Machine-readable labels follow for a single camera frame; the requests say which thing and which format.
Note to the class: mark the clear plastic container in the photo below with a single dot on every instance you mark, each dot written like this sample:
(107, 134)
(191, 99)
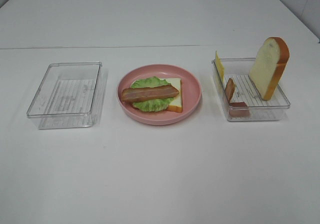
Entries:
(246, 104)
(70, 95)

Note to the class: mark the bread slice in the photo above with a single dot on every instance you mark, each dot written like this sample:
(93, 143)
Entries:
(176, 105)
(269, 65)

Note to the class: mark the left clear plastic container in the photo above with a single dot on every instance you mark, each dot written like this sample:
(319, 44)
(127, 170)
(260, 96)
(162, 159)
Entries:
(70, 95)

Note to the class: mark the pink round plate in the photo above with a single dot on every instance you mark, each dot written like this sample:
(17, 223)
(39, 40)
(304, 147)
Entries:
(191, 93)

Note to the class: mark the right clear plastic container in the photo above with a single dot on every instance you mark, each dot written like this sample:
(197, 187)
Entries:
(246, 104)

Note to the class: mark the yellow cheese slice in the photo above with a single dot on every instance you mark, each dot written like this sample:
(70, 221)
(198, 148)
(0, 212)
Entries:
(219, 71)

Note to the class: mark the green lettuce leaf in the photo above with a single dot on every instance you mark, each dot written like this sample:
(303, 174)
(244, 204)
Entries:
(152, 105)

